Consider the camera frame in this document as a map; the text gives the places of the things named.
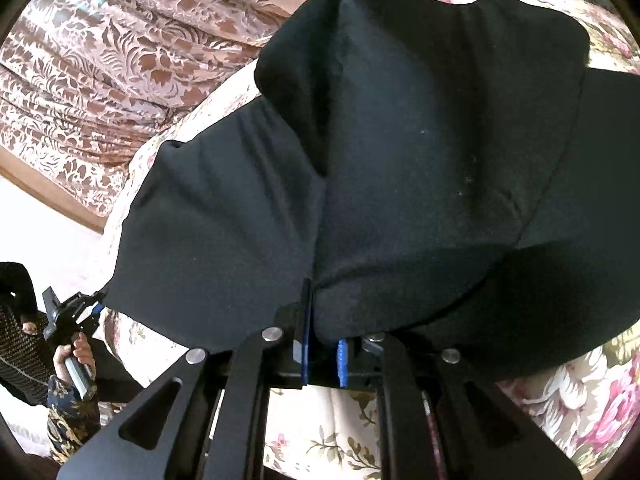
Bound wooden trim board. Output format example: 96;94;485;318
0;146;108;235

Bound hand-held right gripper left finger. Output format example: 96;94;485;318
56;277;316;480

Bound black pants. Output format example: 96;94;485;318
102;0;640;376

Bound person's black dotted garment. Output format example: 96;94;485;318
0;260;56;406

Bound person's left forearm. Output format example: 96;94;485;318
47;375;103;463

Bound person's left hand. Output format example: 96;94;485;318
52;332;97;401

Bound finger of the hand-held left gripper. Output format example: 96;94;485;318
80;289;108;333

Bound floral bedspread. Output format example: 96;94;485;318
100;0;640;480

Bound brown floral curtain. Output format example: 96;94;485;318
0;0;591;233

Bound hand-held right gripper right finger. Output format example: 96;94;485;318
335;332;583;480

